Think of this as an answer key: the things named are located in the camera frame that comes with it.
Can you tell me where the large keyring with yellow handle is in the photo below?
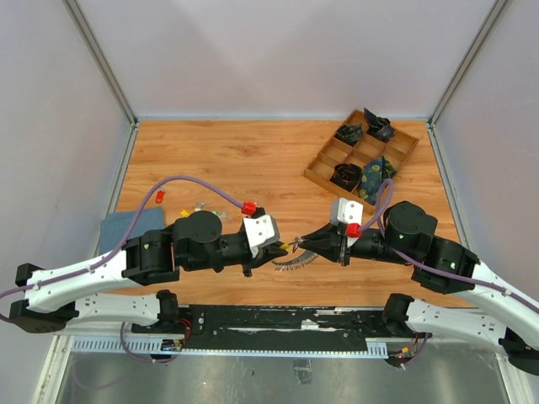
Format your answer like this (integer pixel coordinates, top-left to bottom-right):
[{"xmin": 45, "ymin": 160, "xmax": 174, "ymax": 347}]
[{"xmin": 272, "ymin": 237, "xmax": 318, "ymax": 272}]

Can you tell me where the black orange rolled tie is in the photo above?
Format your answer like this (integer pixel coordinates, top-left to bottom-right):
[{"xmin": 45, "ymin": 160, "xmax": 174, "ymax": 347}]
[{"xmin": 330, "ymin": 163, "xmax": 362, "ymax": 192}]

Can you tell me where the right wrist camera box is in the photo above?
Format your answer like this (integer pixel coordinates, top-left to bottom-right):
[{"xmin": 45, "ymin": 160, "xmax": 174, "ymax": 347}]
[{"xmin": 329, "ymin": 198, "xmax": 363, "ymax": 226}]

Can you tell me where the green patterned rolled tie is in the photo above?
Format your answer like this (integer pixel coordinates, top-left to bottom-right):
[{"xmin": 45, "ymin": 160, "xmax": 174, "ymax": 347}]
[{"xmin": 335, "ymin": 124, "xmax": 364, "ymax": 146}]

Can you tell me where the folded blue cloth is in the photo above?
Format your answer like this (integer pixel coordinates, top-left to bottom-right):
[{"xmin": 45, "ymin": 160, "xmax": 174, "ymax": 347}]
[{"xmin": 99, "ymin": 205, "xmax": 166, "ymax": 253}]

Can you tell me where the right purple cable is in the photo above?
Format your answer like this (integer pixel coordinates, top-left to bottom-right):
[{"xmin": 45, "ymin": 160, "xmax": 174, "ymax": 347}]
[{"xmin": 344, "ymin": 178, "xmax": 539, "ymax": 315}]

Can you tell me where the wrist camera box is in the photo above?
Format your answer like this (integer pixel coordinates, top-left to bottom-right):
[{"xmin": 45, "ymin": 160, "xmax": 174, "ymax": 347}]
[
  {"xmin": 329, "ymin": 198, "xmax": 363, "ymax": 226},
  {"xmin": 243, "ymin": 214, "xmax": 280, "ymax": 257}
]

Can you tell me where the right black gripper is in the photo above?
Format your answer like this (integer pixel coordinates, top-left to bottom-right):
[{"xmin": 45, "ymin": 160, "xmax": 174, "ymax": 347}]
[{"xmin": 299, "ymin": 221, "xmax": 415, "ymax": 266}]

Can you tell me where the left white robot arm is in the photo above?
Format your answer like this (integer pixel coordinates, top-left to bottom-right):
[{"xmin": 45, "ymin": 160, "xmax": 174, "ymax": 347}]
[{"xmin": 8, "ymin": 210, "xmax": 287, "ymax": 333}]

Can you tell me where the blue yellow leaf tie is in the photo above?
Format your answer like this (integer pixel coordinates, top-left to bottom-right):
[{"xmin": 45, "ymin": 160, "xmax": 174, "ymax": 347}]
[{"xmin": 358, "ymin": 156, "xmax": 398, "ymax": 205}]

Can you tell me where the key with red tag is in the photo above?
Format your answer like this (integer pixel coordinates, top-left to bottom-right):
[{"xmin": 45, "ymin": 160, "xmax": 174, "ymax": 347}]
[{"xmin": 155, "ymin": 189, "xmax": 166, "ymax": 205}]

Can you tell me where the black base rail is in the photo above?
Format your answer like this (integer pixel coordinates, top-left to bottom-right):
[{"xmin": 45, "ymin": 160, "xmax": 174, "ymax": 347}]
[{"xmin": 128, "ymin": 305, "xmax": 415, "ymax": 354}]

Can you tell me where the key with green tag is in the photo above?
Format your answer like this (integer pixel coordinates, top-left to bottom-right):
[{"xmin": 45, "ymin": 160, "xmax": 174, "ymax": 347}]
[{"xmin": 212, "ymin": 210, "xmax": 232, "ymax": 221}]

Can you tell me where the dark rolled tie top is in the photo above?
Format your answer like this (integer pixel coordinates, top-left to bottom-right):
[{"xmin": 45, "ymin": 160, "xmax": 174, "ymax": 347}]
[{"xmin": 363, "ymin": 108, "xmax": 395, "ymax": 143}]

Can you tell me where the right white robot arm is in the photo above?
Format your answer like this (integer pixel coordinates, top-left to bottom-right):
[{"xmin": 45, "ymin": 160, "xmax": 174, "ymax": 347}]
[{"xmin": 299, "ymin": 199, "xmax": 538, "ymax": 375}]

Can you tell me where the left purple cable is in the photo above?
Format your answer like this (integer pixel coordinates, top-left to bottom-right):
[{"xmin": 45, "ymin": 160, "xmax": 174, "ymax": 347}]
[{"xmin": 0, "ymin": 175, "xmax": 258, "ymax": 325}]

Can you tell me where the wooden compartment tray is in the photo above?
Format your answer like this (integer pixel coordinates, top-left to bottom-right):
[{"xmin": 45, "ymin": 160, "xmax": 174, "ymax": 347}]
[{"xmin": 303, "ymin": 109, "xmax": 419, "ymax": 215}]

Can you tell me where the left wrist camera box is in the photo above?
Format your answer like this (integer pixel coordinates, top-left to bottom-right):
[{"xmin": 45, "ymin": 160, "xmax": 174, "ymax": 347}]
[{"xmin": 243, "ymin": 214, "xmax": 280, "ymax": 257}]

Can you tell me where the purple cable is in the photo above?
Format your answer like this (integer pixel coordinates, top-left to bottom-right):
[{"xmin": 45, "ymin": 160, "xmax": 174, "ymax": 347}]
[
  {"xmin": 0, "ymin": 175, "xmax": 258, "ymax": 325},
  {"xmin": 344, "ymin": 178, "xmax": 539, "ymax": 315}
]

